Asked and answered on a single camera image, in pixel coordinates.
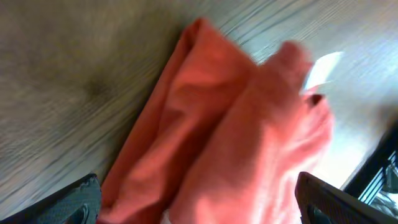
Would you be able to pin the red soccer t-shirt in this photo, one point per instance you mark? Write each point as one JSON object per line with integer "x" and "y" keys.
{"x": 221, "y": 139}

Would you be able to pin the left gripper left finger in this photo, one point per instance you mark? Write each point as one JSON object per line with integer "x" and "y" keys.
{"x": 79, "y": 203}

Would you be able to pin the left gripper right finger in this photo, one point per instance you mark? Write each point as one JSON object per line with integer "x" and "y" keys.
{"x": 316, "y": 198}

